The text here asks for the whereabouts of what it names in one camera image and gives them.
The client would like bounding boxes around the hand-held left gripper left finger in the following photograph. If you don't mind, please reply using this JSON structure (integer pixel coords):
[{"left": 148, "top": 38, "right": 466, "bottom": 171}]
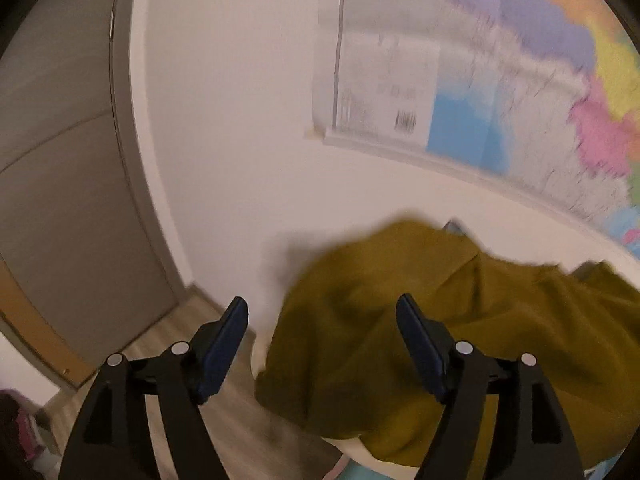
[{"left": 59, "top": 296, "right": 250, "bottom": 480}]

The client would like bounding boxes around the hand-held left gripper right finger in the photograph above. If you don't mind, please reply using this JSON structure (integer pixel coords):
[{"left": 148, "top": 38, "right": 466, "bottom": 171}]
[{"left": 395, "top": 292, "right": 586, "bottom": 480}]

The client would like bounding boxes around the olive brown jacket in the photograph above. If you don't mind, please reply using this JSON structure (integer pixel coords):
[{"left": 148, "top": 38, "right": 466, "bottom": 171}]
[{"left": 255, "top": 220, "right": 640, "bottom": 466}]

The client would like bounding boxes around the brown wooden board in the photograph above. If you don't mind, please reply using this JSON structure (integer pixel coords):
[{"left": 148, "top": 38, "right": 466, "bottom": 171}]
[{"left": 0, "top": 255, "right": 98, "bottom": 390}]

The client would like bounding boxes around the pink object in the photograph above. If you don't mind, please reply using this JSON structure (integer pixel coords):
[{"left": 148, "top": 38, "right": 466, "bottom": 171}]
[{"left": 15, "top": 405, "right": 42, "bottom": 461}]

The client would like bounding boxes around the grey door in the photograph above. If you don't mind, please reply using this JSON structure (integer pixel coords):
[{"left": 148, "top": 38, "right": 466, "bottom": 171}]
[{"left": 0, "top": 0, "right": 193, "bottom": 391}]

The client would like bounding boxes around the colourful wall map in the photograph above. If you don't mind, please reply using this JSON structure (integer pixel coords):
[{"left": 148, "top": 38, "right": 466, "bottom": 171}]
[{"left": 305, "top": 0, "right": 640, "bottom": 261}]

